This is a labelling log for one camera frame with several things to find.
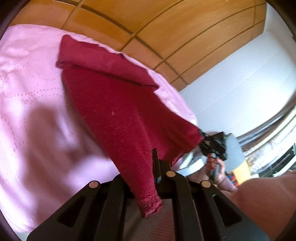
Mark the window frame and sill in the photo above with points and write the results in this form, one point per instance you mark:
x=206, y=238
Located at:
x=267, y=142

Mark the wooden panelled wardrobe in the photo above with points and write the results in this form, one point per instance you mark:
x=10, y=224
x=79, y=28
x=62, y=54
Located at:
x=179, y=39

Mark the pink quilted bedspread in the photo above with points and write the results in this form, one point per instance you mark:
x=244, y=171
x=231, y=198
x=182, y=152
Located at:
x=47, y=152

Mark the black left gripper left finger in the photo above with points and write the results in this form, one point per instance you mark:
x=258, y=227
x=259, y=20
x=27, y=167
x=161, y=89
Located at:
x=94, y=213

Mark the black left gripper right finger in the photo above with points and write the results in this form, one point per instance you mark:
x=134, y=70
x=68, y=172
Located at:
x=200, y=210

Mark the person's right hand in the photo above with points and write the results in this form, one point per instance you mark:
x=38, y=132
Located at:
x=214, y=170

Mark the dark red small garment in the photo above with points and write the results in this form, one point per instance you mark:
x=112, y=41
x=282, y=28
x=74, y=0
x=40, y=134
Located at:
x=118, y=102

